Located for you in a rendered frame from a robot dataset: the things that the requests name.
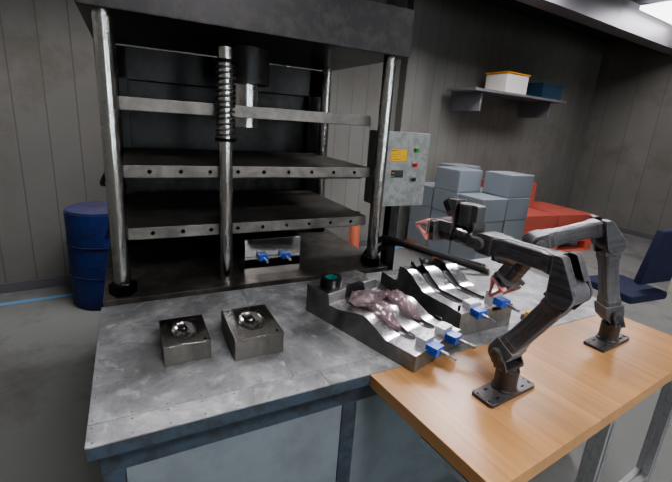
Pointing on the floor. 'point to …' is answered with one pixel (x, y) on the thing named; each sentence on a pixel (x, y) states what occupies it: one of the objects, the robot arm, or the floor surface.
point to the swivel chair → (661, 250)
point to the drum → (87, 251)
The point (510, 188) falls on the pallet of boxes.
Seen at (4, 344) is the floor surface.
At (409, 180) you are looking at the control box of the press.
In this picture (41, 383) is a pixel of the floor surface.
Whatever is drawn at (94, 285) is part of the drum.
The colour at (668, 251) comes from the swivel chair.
